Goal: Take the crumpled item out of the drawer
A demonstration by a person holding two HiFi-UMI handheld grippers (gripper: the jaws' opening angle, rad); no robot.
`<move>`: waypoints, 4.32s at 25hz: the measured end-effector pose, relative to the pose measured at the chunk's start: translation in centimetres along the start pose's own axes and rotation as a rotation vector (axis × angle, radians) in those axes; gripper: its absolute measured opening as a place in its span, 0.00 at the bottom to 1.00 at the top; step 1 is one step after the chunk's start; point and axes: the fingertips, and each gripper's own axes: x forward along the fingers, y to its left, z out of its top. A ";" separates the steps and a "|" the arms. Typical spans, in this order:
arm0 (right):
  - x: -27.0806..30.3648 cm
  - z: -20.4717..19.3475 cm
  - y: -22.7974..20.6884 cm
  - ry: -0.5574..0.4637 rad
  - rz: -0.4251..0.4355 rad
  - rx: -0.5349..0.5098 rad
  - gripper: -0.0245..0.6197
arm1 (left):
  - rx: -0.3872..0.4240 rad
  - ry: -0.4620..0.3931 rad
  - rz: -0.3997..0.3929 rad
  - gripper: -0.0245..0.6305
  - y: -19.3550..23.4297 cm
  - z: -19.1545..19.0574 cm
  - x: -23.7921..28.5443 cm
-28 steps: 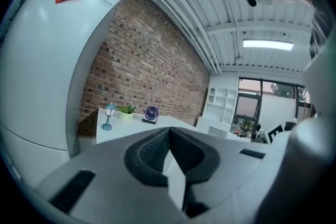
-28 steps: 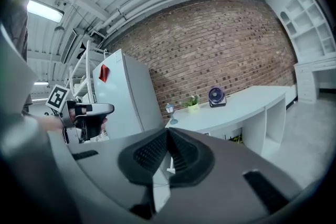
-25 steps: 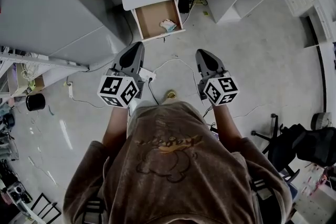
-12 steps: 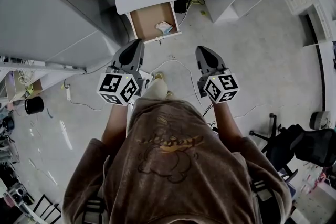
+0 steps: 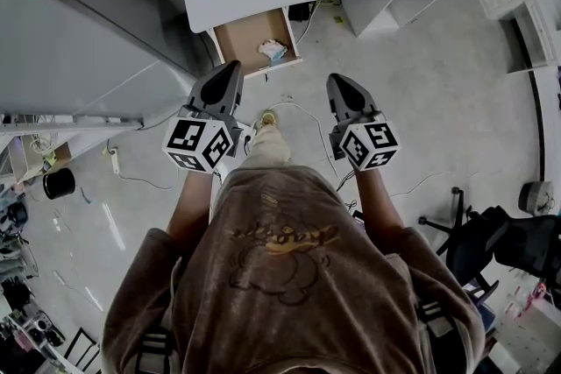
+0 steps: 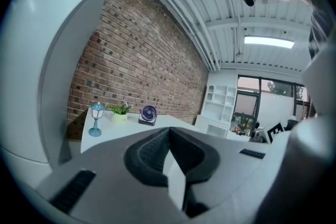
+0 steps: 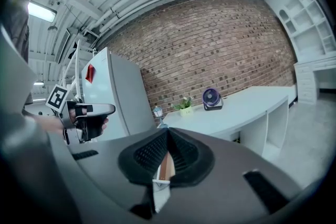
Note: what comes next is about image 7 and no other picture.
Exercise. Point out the person's left hand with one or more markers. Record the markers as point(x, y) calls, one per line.
point(105, 123)

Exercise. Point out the wooden drawer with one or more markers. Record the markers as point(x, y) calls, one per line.
point(166, 169)

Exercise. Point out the person's left forearm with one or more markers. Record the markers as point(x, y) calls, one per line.
point(50, 123)

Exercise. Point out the white metal shelf rack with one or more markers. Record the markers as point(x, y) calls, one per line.
point(76, 70)

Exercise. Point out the purple desk fan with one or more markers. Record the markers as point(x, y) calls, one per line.
point(211, 98)

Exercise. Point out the white refrigerator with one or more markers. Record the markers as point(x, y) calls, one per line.
point(120, 97)

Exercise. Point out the ceiling light panel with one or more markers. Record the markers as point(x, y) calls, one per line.
point(42, 11)
point(38, 83)

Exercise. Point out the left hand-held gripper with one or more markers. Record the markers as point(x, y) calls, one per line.
point(56, 98)

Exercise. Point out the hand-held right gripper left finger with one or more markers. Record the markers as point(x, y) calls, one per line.
point(105, 165)

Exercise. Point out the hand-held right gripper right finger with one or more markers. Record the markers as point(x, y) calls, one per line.
point(231, 165)

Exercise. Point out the potted green plant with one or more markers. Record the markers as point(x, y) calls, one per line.
point(185, 107)

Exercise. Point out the white bookcase cabinet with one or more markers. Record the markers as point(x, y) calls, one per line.
point(309, 34)

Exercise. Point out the blue lantern lamp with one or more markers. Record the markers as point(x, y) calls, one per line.
point(158, 114)

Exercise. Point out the white desk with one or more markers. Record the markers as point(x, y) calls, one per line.
point(236, 107)

